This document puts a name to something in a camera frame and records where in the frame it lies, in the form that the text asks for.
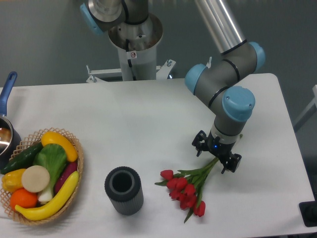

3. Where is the green bok choy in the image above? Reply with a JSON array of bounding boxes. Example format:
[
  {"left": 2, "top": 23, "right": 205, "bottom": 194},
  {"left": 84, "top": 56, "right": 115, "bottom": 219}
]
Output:
[{"left": 33, "top": 144, "right": 67, "bottom": 204}]

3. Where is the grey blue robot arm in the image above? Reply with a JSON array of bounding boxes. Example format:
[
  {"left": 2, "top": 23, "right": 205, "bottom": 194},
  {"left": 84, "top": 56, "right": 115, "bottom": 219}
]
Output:
[{"left": 80, "top": 0, "right": 265, "bottom": 172}]

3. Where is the yellow squash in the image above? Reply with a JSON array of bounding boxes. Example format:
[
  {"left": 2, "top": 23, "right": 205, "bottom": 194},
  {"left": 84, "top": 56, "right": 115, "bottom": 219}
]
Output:
[{"left": 41, "top": 131, "right": 78, "bottom": 162}]

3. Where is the woven wicker basket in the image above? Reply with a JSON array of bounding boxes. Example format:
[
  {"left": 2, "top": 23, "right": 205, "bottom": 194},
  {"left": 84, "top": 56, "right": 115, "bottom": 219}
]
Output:
[{"left": 0, "top": 128, "right": 84, "bottom": 225}]

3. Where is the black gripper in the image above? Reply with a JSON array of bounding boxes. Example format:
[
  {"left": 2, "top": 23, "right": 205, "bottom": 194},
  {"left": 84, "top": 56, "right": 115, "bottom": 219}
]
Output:
[{"left": 192, "top": 130, "right": 242, "bottom": 174}]

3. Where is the dark grey ribbed vase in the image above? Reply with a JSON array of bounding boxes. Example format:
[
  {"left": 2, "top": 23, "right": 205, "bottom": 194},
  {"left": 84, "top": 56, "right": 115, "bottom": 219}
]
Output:
[{"left": 104, "top": 166, "right": 144, "bottom": 216}]

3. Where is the yellow bell pepper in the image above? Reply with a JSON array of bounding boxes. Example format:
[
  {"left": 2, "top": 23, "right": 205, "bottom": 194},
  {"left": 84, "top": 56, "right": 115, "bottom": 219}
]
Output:
[{"left": 1, "top": 169, "right": 26, "bottom": 193}]

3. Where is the blue handled saucepan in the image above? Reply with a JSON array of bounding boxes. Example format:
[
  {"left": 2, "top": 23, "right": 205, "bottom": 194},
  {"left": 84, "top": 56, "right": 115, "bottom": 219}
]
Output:
[{"left": 0, "top": 71, "right": 21, "bottom": 169}]

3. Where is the yellow banana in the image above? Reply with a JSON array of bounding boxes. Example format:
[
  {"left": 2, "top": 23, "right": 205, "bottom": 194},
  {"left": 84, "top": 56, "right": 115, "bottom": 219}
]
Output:
[{"left": 15, "top": 171, "right": 79, "bottom": 221}]

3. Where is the red tulip bouquet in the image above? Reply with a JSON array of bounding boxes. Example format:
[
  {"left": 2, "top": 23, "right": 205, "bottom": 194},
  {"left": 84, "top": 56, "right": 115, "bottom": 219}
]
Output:
[{"left": 155, "top": 157, "right": 219, "bottom": 223}]

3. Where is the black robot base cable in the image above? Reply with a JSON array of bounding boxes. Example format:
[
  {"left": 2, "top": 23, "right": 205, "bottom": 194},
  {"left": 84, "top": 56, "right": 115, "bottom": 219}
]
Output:
[{"left": 125, "top": 39, "right": 137, "bottom": 81}]

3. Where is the beige round disc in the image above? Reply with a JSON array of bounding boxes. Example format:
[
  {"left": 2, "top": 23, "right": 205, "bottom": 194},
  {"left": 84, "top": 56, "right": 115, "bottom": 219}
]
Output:
[{"left": 21, "top": 165, "right": 50, "bottom": 193}]

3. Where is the white frame at right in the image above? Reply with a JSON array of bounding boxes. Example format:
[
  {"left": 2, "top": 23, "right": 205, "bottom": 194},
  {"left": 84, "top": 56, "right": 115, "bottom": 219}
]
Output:
[{"left": 293, "top": 85, "right": 317, "bottom": 133}]

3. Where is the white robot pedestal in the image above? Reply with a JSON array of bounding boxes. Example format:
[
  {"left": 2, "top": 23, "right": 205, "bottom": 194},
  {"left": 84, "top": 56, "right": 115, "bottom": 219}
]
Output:
[{"left": 86, "top": 13, "right": 176, "bottom": 83}]

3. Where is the green cucumber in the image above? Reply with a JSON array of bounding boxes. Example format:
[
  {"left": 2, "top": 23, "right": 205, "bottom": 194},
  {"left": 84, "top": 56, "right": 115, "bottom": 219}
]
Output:
[{"left": 0, "top": 142, "right": 43, "bottom": 175}]

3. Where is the purple eggplant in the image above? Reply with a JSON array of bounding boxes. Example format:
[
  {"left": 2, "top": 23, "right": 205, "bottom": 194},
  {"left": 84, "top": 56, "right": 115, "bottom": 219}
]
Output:
[{"left": 54, "top": 161, "right": 77, "bottom": 194}]

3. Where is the black device at edge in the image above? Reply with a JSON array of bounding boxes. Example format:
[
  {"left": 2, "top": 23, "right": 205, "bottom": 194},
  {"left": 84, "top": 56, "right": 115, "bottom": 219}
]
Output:
[{"left": 299, "top": 201, "right": 317, "bottom": 227}]

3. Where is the orange fruit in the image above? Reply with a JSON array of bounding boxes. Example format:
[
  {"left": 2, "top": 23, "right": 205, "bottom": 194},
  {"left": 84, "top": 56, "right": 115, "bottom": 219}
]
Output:
[{"left": 10, "top": 188, "right": 38, "bottom": 211}]

